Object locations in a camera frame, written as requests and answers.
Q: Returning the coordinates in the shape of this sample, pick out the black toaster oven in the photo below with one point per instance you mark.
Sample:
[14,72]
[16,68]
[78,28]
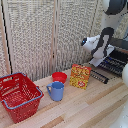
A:
[120,46]

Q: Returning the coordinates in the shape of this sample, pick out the metal oven tray rack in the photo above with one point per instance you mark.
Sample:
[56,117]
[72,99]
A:
[115,64]

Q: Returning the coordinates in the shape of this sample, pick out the woven folding screen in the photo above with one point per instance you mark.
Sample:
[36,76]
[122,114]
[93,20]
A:
[30,36]

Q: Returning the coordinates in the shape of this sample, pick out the yellow red food box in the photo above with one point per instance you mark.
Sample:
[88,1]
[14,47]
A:
[80,77]

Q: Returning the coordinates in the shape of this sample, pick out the blue plastic mug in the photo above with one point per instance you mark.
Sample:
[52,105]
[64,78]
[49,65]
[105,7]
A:
[57,91]

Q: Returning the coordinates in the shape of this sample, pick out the white black Franka robot arm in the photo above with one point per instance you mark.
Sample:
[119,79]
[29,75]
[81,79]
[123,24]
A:
[111,23]

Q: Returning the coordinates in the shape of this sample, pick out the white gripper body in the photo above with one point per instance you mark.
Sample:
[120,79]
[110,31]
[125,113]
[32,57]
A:
[103,55]

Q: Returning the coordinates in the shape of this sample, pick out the red plastic shopping basket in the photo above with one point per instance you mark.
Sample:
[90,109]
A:
[20,96]

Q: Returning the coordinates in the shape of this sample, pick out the red plastic bowl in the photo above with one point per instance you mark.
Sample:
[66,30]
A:
[59,77]

